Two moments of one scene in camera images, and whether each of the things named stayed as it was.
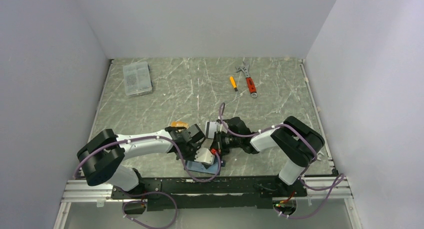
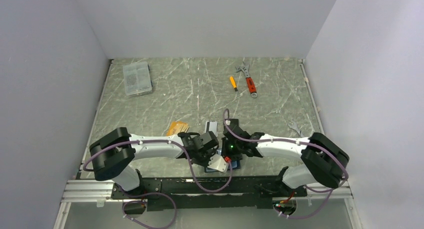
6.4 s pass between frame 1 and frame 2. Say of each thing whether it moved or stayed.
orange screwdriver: stayed
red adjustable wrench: stayed
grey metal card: stayed
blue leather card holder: moved
